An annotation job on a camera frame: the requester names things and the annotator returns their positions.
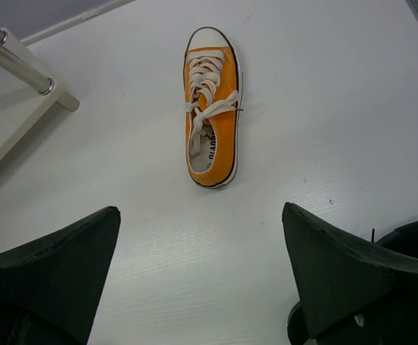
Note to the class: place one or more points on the white wooden shoe shelf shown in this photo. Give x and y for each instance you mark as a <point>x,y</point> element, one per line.
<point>27,91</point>

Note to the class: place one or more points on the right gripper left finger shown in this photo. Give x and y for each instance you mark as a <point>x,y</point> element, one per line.
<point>50,288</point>

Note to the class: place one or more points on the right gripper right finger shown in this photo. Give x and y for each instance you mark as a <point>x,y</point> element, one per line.
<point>352,273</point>

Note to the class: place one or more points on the orange sneaker near shelf side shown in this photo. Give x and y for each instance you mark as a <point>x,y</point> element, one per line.
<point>212,84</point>

